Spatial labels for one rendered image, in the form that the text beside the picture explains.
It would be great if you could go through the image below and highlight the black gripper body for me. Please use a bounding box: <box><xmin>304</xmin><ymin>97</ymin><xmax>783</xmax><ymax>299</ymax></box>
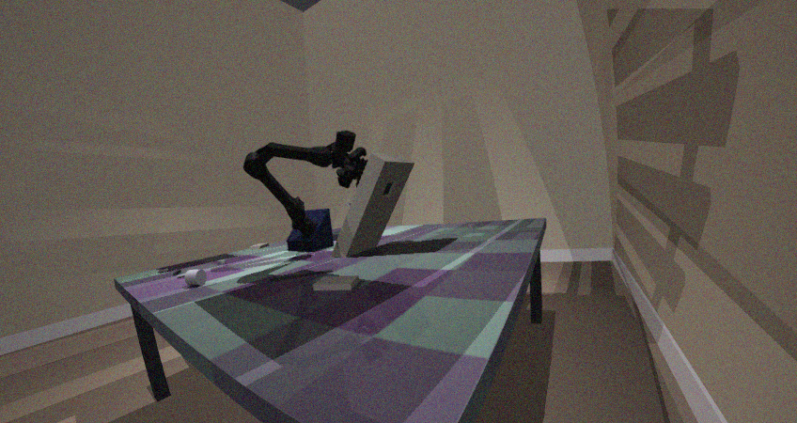
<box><xmin>342</xmin><ymin>148</ymin><xmax>367</xmax><ymax>188</ymax></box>

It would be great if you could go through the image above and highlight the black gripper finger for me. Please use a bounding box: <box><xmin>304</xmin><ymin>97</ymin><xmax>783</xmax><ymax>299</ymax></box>
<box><xmin>355</xmin><ymin>159</ymin><xmax>367</xmax><ymax>175</ymax></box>

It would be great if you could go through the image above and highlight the grey cylinder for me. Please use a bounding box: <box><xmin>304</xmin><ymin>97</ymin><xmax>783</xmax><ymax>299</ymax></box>
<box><xmin>185</xmin><ymin>270</ymin><xmax>207</xmax><ymax>286</ymax></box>

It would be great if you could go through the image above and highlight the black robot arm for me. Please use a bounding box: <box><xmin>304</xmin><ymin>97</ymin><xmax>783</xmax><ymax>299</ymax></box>
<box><xmin>243</xmin><ymin>131</ymin><xmax>356</xmax><ymax>237</ymax></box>

